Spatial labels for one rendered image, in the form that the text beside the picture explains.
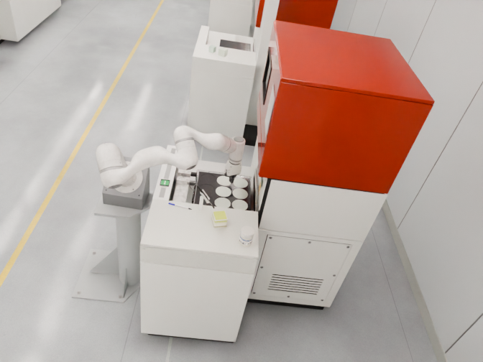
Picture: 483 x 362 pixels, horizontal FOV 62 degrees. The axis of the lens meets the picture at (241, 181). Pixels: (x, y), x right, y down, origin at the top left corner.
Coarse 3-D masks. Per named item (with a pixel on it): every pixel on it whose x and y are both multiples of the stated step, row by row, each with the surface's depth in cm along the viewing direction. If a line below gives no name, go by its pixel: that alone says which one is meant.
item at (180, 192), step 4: (180, 176) 266; (176, 184) 259; (180, 184) 260; (176, 188) 256; (180, 188) 257; (184, 188) 257; (176, 192) 253; (180, 192) 254; (184, 192) 254; (176, 196) 250; (180, 196) 251; (184, 196) 251; (172, 200) 247; (176, 200) 247; (180, 200) 248; (184, 200) 249
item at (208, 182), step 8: (200, 176) 266; (208, 176) 267; (216, 176) 268; (200, 184) 260; (208, 184) 261; (216, 184) 262; (232, 184) 264; (248, 184) 267; (208, 192) 255; (232, 192) 258; (248, 192) 260; (232, 200) 252; (248, 200) 254; (232, 208) 247; (248, 208) 249
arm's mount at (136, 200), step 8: (128, 160) 242; (144, 176) 241; (144, 184) 241; (104, 192) 238; (112, 192) 239; (120, 192) 239; (136, 192) 240; (144, 192) 244; (104, 200) 243; (112, 200) 242; (120, 200) 242; (128, 200) 241; (136, 200) 241; (144, 200) 248; (136, 208) 245
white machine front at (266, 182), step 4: (256, 144) 300; (256, 148) 297; (256, 152) 293; (256, 156) 290; (256, 160) 287; (256, 164) 283; (260, 180) 248; (264, 180) 230; (268, 180) 223; (264, 184) 228; (268, 184) 225; (260, 188) 244; (264, 188) 227; (268, 188) 227; (260, 192) 241; (264, 192) 229; (260, 196) 240; (264, 196) 231; (260, 200) 237; (264, 200) 233; (260, 204) 235; (260, 208) 237; (260, 212) 239; (260, 216) 241; (260, 220) 243
